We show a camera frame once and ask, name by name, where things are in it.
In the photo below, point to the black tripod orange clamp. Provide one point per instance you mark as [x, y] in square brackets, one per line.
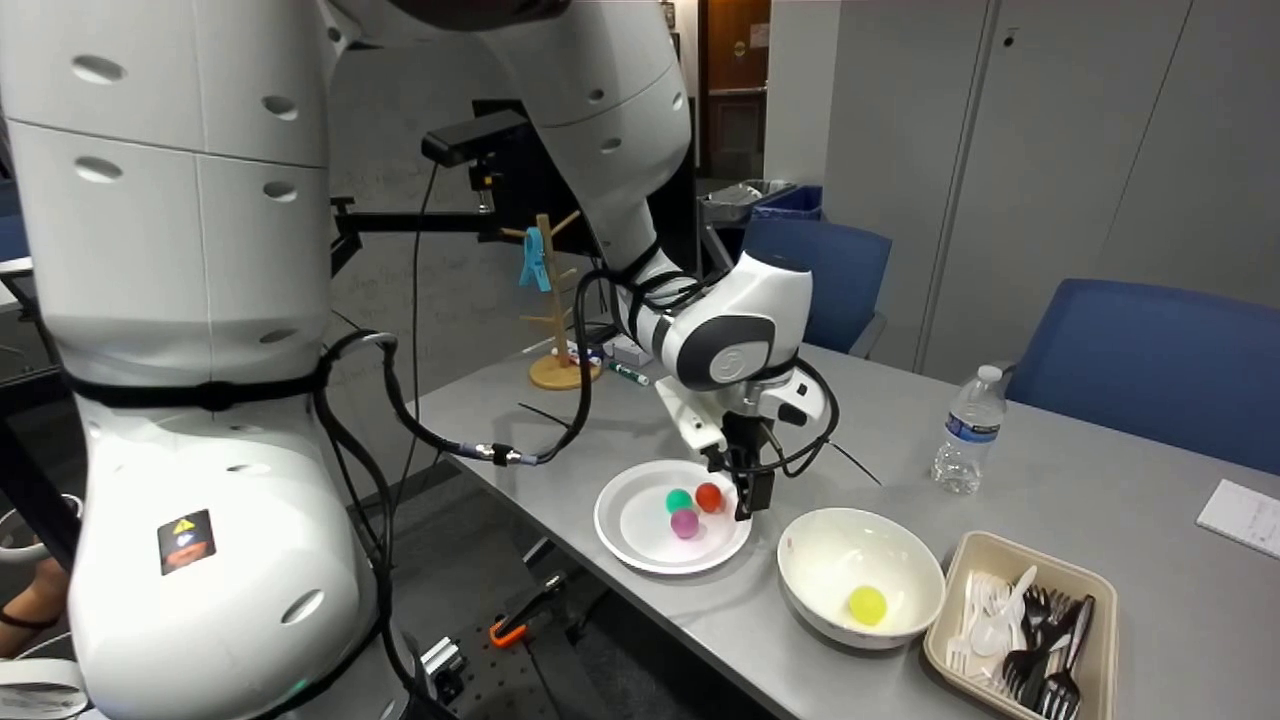
[509, 629]

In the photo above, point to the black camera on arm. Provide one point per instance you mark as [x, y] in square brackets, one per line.
[503, 155]

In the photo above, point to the white plastic cutlery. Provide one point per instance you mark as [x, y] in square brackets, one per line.
[991, 629]

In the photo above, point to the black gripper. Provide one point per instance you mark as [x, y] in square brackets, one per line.
[731, 425]

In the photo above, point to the wooden mug tree stand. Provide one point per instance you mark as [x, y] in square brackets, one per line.
[556, 370]

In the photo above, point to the blue office chair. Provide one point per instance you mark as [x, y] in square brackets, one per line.
[1162, 363]

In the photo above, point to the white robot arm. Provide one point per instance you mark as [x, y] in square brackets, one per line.
[175, 185]

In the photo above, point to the purple ball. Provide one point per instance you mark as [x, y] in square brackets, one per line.
[685, 524]

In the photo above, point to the white paper sheet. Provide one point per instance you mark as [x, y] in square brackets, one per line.
[1241, 515]

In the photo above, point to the grey storage cabinet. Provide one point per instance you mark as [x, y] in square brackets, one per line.
[1009, 145]

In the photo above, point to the black plastic forks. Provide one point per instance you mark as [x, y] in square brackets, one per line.
[1041, 672]

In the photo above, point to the clear plastic water bottle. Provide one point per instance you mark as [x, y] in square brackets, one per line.
[970, 428]

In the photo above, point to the beige cutlery tray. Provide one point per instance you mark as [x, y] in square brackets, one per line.
[1060, 579]

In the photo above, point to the green ball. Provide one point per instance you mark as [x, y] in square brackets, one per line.
[679, 502]

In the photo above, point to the white ceramic bowl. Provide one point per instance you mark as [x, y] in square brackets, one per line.
[834, 551]

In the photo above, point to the yellow ball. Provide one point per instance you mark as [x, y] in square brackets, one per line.
[867, 604]

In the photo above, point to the white foam plate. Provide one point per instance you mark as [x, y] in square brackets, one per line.
[639, 529]

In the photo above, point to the orange ball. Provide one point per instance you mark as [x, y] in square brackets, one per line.
[711, 499]

